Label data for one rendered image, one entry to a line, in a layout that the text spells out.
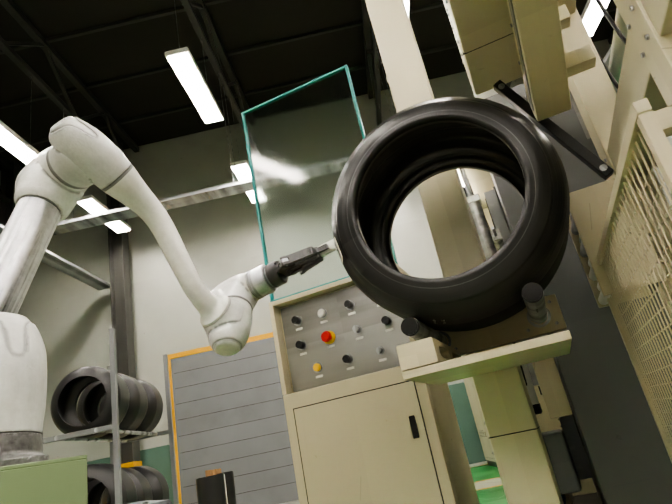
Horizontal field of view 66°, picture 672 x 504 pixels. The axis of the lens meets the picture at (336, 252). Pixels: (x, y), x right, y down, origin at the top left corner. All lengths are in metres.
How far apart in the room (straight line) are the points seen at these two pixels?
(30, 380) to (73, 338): 11.21
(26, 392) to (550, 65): 1.40
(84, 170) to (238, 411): 9.32
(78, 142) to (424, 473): 1.41
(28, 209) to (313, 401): 1.14
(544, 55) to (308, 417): 1.40
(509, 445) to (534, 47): 1.04
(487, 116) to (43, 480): 1.15
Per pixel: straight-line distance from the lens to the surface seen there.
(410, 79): 1.92
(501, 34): 1.62
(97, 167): 1.41
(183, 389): 10.93
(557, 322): 1.53
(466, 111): 1.37
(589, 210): 1.56
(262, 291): 1.52
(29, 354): 1.05
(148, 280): 11.80
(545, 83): 1.59
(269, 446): 10.37
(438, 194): 1.70
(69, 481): 0.93
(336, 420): 1.95
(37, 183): 1.48
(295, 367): 2.08
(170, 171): 12.68
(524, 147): 1.30
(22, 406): 1.03
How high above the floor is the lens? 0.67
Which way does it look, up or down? 21 degrees up
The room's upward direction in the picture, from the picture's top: 12 degrees counter-clockwise
